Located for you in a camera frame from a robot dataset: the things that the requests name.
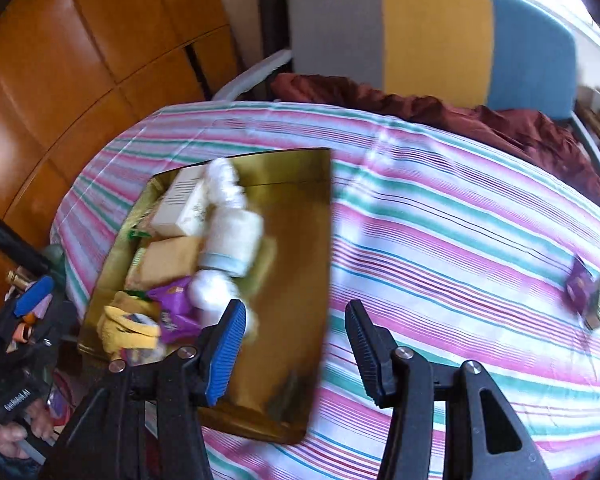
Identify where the yellow sponge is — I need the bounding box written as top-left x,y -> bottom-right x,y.
139,236 -> 203,288

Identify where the maroon blanket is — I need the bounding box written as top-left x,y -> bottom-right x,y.
271,72 -> 600,211

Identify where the person's left hand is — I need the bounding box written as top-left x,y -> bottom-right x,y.
0,401 -> 57,460

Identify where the gold tin box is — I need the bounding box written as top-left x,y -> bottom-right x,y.
77,147 -> 333,446

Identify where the yellow knitted sock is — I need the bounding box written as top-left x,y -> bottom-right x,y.
96,292 -> 162,356

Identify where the white plastic bag ball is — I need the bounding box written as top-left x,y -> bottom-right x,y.
202,157 -> 248,208

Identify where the white box with ornament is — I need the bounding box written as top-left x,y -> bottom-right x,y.
175,180 -> 216,238

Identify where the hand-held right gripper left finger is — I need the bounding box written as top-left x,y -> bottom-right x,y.
40,299 -> 247,480

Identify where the grey yellow blue sofa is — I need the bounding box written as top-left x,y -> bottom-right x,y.
212,0 -> 600,211

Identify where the white striped box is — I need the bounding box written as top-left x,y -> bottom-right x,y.
152,166 -> 206,236

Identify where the black hair dryer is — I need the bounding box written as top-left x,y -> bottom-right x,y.
0,216 -> 51,273

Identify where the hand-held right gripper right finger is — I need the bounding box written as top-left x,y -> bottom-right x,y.
345,299 -> 553,480

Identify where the purple snack packet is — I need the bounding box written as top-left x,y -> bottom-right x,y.
146,276 -> 203,343

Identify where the clear plastic bag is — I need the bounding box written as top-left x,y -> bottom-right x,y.
187,269 -> 261,341

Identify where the purple box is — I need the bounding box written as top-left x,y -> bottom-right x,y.
565,255 -> 600,331

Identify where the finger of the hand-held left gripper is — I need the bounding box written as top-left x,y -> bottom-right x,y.
12,275 -> 56,318

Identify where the wooden wardrobe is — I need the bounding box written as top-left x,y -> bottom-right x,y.
0,0 -> 253,311

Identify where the striped tablecloth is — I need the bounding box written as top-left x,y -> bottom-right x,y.
50,100 -> 600,480

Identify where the beige sock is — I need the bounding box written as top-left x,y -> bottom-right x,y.
198,207 -> 266,277

